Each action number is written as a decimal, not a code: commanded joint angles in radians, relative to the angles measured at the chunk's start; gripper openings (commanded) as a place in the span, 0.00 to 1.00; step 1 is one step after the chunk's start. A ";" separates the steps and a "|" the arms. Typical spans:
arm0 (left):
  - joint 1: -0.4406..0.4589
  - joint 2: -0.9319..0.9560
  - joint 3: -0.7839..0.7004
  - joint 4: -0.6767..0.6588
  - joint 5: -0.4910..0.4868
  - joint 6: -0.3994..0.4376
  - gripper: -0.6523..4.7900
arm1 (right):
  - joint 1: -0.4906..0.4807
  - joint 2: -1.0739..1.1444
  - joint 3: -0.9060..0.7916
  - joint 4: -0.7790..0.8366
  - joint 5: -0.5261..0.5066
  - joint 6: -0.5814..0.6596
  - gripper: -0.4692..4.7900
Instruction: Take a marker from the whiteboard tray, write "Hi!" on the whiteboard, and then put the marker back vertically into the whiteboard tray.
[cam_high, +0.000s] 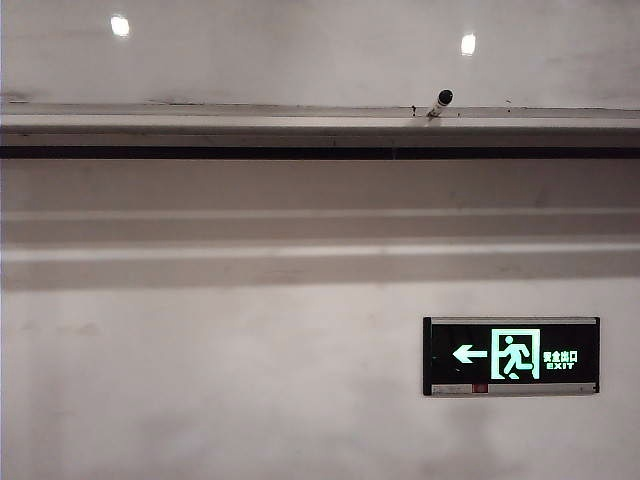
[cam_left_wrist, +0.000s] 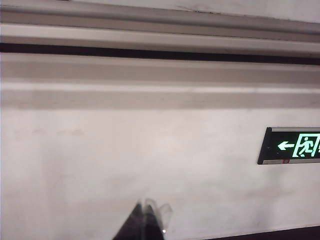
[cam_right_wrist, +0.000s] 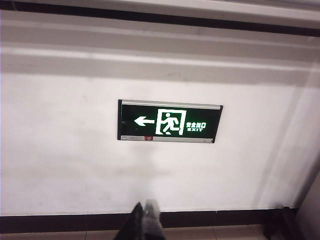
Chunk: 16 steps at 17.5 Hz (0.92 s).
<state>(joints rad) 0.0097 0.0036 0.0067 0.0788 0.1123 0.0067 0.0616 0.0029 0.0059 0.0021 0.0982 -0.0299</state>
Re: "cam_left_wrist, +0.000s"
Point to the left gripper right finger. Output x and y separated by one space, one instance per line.
152 222

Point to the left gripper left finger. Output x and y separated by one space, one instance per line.
136 225

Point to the black green exit sign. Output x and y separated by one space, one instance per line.
280 146

